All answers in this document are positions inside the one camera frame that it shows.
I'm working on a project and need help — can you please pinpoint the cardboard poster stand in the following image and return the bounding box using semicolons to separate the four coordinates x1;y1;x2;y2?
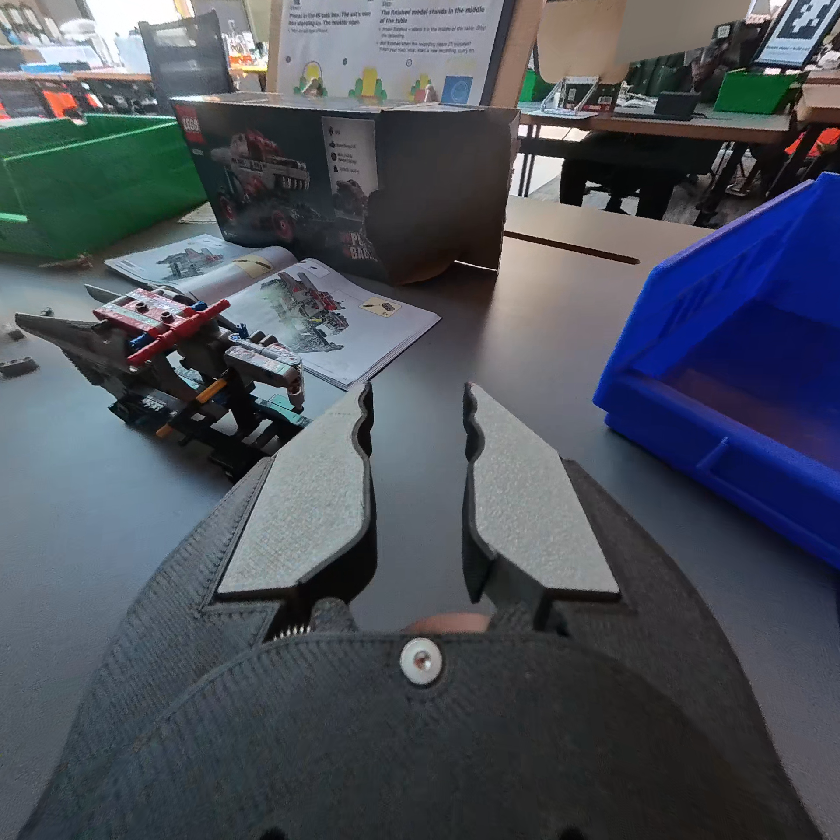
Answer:
266;0;546;109

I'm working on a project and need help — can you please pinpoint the wooden background table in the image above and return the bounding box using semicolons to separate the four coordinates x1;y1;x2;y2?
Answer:
518;98;840;147

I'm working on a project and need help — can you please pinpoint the black flat device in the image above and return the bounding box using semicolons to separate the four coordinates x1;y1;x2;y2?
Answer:
613;91;702;122

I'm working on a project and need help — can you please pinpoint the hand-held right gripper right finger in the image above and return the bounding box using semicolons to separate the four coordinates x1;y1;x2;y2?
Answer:
461;382;622;632

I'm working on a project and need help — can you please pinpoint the white instruction poster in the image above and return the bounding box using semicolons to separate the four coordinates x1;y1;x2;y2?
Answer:
276;0;506;106

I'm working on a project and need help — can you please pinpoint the partly built lego truck model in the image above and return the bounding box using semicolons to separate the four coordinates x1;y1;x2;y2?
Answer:
14;287;315;479

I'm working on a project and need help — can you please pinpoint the small green bin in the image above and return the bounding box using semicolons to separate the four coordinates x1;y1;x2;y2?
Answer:
714;67;809;116

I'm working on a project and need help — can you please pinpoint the green plastic bin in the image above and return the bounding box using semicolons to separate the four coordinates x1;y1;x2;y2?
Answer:
0;113;210;260

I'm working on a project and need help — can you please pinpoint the black chair back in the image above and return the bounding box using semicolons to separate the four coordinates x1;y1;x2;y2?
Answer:
138;10;236;116

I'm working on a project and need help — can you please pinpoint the lego instruction booklet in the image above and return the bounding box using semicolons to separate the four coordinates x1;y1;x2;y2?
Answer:
105;234;442;391

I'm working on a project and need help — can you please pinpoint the clear acrylic stand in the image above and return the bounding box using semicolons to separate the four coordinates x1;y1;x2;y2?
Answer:
541;75;621;118

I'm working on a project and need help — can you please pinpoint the black white tag sign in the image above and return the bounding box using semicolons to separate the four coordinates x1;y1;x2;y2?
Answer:
751;0;840;70

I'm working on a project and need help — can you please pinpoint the blue plastic bin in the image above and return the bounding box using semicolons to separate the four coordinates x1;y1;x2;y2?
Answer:
592;172;840;571

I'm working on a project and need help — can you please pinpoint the dark lego set box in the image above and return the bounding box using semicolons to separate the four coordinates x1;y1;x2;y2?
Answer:
169;92;522;286

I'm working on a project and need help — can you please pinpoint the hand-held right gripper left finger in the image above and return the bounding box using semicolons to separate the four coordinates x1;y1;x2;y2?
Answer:
215;382;379;601

